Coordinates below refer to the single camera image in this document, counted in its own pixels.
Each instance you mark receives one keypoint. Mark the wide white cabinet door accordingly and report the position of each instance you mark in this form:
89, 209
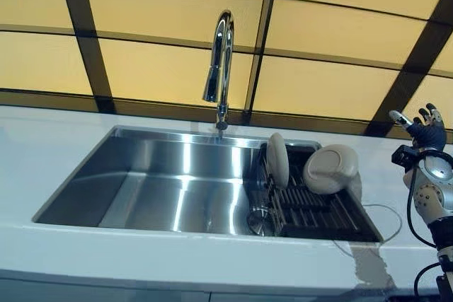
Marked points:
88, 289

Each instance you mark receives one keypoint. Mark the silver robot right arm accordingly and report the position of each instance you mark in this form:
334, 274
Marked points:
433, 189

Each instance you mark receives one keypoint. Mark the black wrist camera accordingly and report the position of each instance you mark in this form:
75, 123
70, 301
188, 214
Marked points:
407, 155

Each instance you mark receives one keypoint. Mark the black sink drying rack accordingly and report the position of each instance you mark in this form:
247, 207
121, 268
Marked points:
318, 213

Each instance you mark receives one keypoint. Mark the stainless steel sink basin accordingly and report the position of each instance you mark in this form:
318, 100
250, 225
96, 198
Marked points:
159, 189

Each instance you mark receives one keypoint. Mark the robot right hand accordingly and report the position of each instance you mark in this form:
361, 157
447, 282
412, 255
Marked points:
430, 134

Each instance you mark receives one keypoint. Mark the chrome gooseneck faucet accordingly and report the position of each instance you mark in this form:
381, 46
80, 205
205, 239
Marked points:
224, 68

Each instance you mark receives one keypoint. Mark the beige deep ceramic plate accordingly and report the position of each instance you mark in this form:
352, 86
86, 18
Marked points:
329, 169

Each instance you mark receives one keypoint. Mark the steel sink drain plug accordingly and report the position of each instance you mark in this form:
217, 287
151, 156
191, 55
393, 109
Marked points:
260, 220

